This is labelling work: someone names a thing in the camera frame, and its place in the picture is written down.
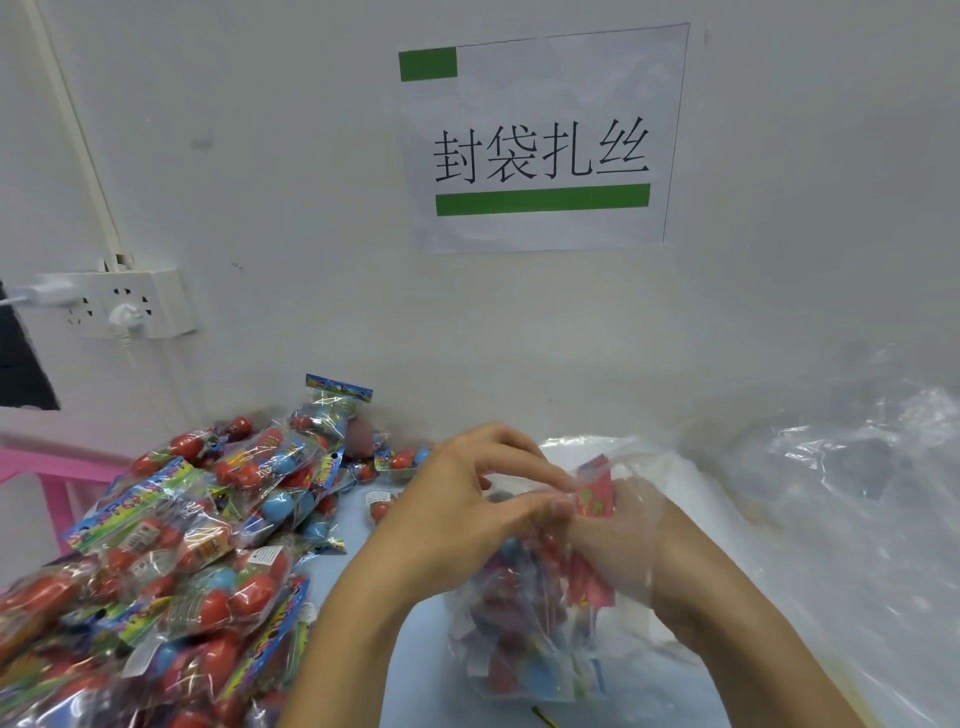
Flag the person's right hand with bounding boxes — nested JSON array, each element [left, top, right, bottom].
[[556, 478, 682, 625]]

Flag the person's left hand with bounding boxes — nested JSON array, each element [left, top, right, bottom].
[[351, 423, 582, 615]]

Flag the clear bag with packets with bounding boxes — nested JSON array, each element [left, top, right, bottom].
[[445, 433, 680, 707]]

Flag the person's right forearm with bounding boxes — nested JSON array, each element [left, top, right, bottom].
[[643, 510, 873, 728]]

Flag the person's left forearm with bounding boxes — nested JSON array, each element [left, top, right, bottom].
[[276, 568, 453, 728]]

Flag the large clear plastic sheet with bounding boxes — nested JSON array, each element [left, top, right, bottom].
[[660, 352, 960, 728]]

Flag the pile of colourful toy packets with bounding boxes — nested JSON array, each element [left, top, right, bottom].
[[0, 372, 438, 728]]

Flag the white paper sign green bars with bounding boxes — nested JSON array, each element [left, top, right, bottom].
[[397, 22, 691, 255]]

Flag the white power strip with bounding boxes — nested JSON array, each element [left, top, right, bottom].
[[43, 267, 201, 342]]

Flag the pink plastic stool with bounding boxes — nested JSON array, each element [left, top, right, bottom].
[[0, 447, 125, 558]]

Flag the white charger plug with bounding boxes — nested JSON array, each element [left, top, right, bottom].
[[0, 273, 85, 310]]

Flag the black panel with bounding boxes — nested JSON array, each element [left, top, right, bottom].
[[0, 280, 62, 412]]

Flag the white plug with cable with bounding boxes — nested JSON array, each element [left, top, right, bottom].
[[108, 302, 186, 421]]

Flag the white wall cable conduit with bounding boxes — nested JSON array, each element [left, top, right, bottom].
[[21, 0, 135, 273]]

